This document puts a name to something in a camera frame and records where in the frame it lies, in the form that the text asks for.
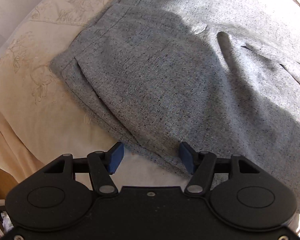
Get grey speckled pants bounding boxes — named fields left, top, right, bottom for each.
left=50, top=0, right=300, bottom=213

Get cream embroidered bedspread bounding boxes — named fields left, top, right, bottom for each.
left=0, top=0, right=191, bottom=188

